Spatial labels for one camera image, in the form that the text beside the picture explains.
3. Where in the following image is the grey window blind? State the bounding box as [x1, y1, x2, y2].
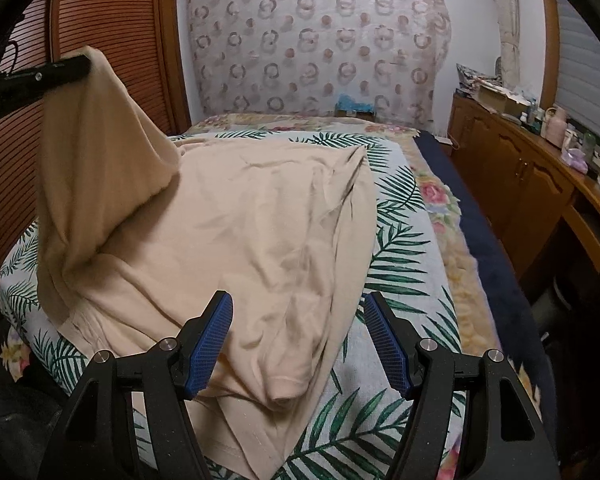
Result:
[556, 0, 600, 139]

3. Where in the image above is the navy blue mattress edge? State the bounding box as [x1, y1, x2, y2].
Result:
[415, 130, 557, 446]

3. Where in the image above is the cardboard box on cabinet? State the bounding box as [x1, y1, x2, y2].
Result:
[476, 81, 531, 117]

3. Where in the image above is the beige printed t-shirt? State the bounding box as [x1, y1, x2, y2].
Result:
[35, 45, 379, 480]

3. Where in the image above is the wooden louvered wardrobe door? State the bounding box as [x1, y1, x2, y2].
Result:
[0, 0, 194, 302]

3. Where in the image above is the palm leaf print sheet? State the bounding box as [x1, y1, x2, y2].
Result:
[0, 129, 470, 480]

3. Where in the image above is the teal cloth on box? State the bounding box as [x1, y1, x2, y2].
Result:
[334, 94, 376, 122]

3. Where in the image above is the pink thermos jug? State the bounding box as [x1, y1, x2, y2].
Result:
[541, 106, 567, 148]

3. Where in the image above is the circle pattern lace curtain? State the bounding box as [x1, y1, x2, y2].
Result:
[186, 0, 452, 128]

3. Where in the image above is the long wooden cabinet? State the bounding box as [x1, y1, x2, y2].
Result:
[448, 94, 600, 278]

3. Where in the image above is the purple small object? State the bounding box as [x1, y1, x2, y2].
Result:
[560, 148, 588, 174]

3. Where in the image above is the floral quilt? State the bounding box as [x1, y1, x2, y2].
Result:
[0, 112, 546, 480]

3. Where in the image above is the beige tied curtain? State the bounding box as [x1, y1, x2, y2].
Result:
[495, 0, 520, 89]

